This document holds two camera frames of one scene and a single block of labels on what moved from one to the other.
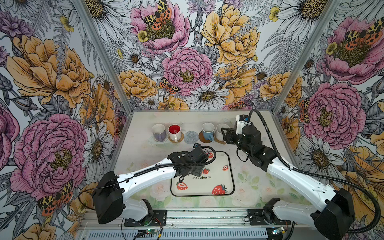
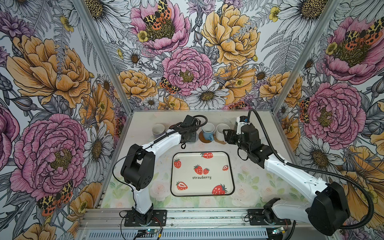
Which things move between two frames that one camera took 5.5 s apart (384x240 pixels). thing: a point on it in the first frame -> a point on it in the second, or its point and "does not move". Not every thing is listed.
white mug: [219, 135] does not move
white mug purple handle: [159, 132] does not move
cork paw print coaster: [218, 141] does not move
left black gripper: [198, 170] -> [192, 139]
